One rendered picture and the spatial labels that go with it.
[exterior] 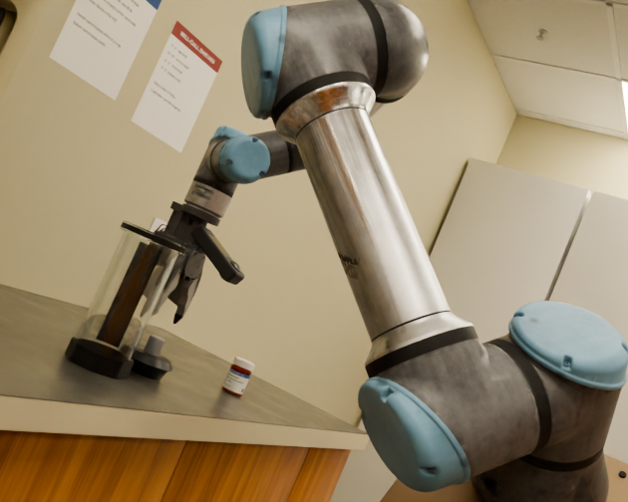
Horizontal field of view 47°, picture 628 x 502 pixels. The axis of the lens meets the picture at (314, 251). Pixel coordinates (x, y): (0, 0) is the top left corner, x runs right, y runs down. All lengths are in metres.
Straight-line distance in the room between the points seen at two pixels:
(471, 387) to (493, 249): 2.95
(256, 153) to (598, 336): 0.62
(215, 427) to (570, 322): 0.62
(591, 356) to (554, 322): 0.05
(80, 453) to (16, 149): 0.82
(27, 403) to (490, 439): 0.50
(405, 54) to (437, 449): 0.43
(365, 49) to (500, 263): 2.84
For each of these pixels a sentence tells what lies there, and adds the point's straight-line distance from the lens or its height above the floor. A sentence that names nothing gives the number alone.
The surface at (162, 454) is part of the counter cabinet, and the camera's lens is 1.17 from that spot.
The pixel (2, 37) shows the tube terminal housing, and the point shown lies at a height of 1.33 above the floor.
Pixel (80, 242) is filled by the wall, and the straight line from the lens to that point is 1.85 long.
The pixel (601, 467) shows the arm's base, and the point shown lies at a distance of 0.87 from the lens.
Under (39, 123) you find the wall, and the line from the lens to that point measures 1.69.
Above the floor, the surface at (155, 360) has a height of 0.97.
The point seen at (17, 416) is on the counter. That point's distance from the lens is 0.88.
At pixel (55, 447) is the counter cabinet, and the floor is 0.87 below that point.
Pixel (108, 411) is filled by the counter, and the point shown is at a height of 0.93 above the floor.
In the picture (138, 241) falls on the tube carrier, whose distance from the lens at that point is 1.13.
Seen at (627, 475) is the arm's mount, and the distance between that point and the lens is 0.96.
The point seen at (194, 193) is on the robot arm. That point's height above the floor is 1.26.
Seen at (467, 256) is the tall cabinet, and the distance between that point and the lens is 3.64.
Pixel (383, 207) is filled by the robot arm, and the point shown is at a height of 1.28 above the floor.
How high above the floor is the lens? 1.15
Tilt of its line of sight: 4 degrees up
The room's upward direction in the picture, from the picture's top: 23 degrees clockwise
